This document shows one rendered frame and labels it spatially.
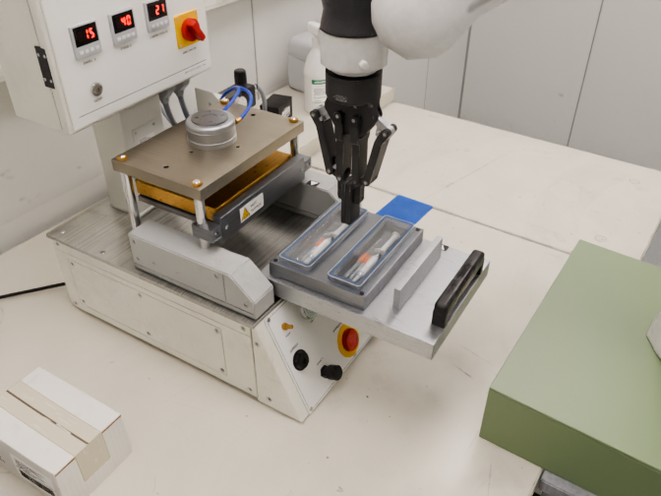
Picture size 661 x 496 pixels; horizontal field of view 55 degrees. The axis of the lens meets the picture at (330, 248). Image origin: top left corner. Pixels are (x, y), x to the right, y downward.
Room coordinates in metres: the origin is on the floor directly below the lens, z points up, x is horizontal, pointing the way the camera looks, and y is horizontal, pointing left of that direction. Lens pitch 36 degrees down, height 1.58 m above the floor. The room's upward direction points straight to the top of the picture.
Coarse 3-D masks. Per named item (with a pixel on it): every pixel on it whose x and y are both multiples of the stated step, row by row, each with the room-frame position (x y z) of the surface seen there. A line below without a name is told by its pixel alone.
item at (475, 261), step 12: (480, 252) 0.76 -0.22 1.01; (468, 264) 0.74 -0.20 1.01; (480, 264) 0.75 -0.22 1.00; (456, 276) 0.71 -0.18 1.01; (468, 276) 0.71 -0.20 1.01; (456, 288) 0.68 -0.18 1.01; (444, 300) 0.65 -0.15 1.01; (456, 300) 0.67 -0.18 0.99; (444, 312) 0.64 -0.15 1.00; (432, 324) 0.65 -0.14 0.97; (444, 324) 0.64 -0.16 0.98
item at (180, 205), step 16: (272, 160) 0.96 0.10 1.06; (240, 176) 0.91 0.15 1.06; (256, 176) 0.91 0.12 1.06; (144, 192) 0.89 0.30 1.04; (160, 192) 0.87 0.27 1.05; (224, 192) 0.86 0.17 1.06; (240, 192) 0.86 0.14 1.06; (160, 208) 0.87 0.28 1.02; (176, 208) 0.86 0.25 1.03; (192, 208) 0.83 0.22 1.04; (208, 208) 0.82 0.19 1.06
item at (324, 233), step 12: (324, 216) 0.87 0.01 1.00; (336, 216) 0.87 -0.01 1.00; (360, 216) 0.87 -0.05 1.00; (312, 228) 0.84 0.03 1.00; (324, 228) 0.84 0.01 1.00; (336, 228) 0.84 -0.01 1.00; (348, 228) 0.84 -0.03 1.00; (300, 240) 0.80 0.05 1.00; (312, 240) 0.80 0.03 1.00; (324, 240) 0.80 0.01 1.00; (288, 252) 0.77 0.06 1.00; (300, 252) 0.77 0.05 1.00; (312, 252) 0.77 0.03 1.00; (324, 252) 0.77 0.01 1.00
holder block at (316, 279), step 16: (368, 224) 0.86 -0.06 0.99; (352, 240) 0.82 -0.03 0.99; (416, 240) 0.82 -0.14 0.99; (336, 256) 0.77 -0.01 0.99; (400, 256) 0.78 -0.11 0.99; (272, 272) 0.76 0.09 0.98; (288, 272) 0.74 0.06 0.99; (304, 272) 0.74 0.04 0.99; (320, 272) 0.74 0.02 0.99; (384, 272) 0.74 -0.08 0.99; (320, 288) 0.72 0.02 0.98; (336, 288) 0.70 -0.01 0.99; (368, 288) 0.70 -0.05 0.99; (352, 304) 0.69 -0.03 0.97; (368, 304) 0.69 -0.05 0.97
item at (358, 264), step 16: (384, 224) 0.85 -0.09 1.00; (400, 224) 0.85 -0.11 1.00; (368, 240) 0.80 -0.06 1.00; (384, 240) 0.80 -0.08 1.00; (352, 256) 0.76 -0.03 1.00; (368, 256) 0.76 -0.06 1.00; (384, 256) 0.76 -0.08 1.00; (336, 272) 0.72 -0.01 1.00; (352, 272) 0.72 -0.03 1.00; (368, 272) 0.72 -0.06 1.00
